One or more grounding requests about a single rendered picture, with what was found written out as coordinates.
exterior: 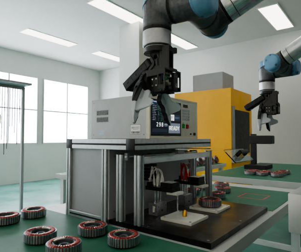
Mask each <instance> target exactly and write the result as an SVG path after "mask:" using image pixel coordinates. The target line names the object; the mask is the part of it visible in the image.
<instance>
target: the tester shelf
mask: <svg viewBox="0 0 301 252"><path fill-rule="evenodd" d="M210 146H211V139H66V148H70V149H99V150H126V151H138V150H157V149H177V148H197V147H210Z"/></svg>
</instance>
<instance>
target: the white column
mask: <svg viewBox="0 0 301 252"><path fill-rule="evenodd" d="M147 58H148V59H149V58H150V57H148V56H145V55H144V48H143V23H142V22H140V21H137V22H134V23H129V24H126V25H123V26H120V27H119V97H128V96H133V92H132V91H126V90H125V88H124V86H123V83H124V82H125V81H126V80H127V79H128V78H129V77H130V75H131V74H132V73H133V72H134V71H135V70H136V69H137V68H138V67H139V66H140V65H141V64H142V63H143V62H144V61H145V60H146V59H147Z"/></svg>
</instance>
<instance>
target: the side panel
mask: <svg viewBox="0 0 301 252"><path fill-rule="evenodd" d="M65 214H66V215H70V216H73V217H77V218H81V219H85V220H89V221H94V220H95V221H96V220H97V221H103V222H106V223H107V224H110V223H111V220H110V219H108V149H84V148H66V206H65Z"/></svg>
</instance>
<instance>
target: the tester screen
mask: <svg viewBox="0 0 301 252"><path fill-rule="evenodd" d="M171 115H178V116H180V111H177V112H175V113H173V114H171ZM156 122H163V127H156ZM171 123H175V124H180V121H173V120H171ZM152 129H167V132H152ZM151 134H166V135H180V134H181V125H180V133H169V125H168V124H167V123H166V122H165V121H164V117H163V114H162V113H161V108H160V106H159V105H158V103H157V101H156V100H153V103H152V105H151Z"/></svg>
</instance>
